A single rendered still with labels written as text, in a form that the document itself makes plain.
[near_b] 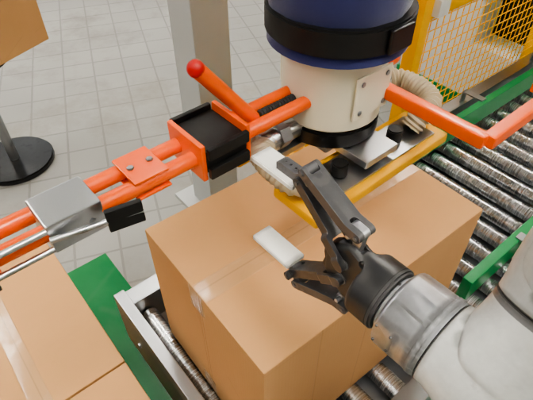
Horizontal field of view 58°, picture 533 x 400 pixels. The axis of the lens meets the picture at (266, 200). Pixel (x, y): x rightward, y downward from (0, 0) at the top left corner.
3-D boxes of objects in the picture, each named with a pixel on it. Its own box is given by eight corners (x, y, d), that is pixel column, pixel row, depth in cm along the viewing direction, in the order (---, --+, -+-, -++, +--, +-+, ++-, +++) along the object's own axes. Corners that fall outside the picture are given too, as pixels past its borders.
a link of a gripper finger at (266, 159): (291, 191, 53) (291, 186, 52) (250, 160, 57) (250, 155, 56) (311, 179, 54) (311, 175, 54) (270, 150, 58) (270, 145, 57)
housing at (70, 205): (86, 198, 64) (77, 173, 61) (110, 227, 61) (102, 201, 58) (35, 224, 61) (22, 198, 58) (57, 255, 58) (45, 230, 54)
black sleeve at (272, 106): (289, 101, 78) (289, 91, 76) (297, 105, 77) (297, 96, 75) (255, 117, 74) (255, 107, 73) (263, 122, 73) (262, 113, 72)
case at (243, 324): (335, 227, 154) (350, 123, 126) (438, 312, 132) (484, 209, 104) (170, 331, 128) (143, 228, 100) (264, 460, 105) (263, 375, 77)
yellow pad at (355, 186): (403, 117, 95) (408, 96, 92) (446, 141, 90) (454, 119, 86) (272, 196, 79) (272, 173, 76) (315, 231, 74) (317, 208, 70)
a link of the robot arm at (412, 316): (403, 392, 48) (357, 350, 51) (455, 338, 52) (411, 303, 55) (423, 344, 42) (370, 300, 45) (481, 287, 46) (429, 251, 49)
